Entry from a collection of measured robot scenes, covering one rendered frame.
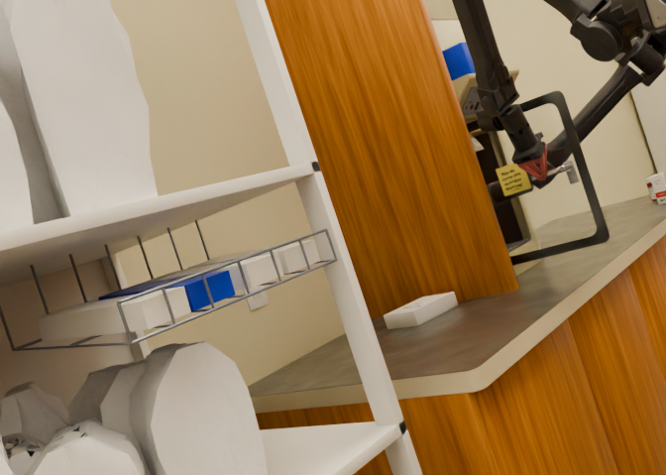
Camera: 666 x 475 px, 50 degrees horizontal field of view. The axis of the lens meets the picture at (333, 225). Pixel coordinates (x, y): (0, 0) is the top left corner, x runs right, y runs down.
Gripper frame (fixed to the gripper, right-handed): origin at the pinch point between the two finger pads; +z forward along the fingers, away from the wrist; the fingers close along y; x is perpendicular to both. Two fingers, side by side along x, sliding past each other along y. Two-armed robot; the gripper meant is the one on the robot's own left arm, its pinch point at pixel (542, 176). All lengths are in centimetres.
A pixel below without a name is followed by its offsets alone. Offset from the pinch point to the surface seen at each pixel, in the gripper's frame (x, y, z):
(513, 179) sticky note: -8.9, -4.1, 0.7
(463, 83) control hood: -12.8, -14.6, -25.6
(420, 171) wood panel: -29.6, -1.3, -12.0
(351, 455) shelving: -9, 98, -15
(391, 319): -42, 29, 12
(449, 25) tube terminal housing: -20, -43, -35
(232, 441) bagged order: -14, 109, -31
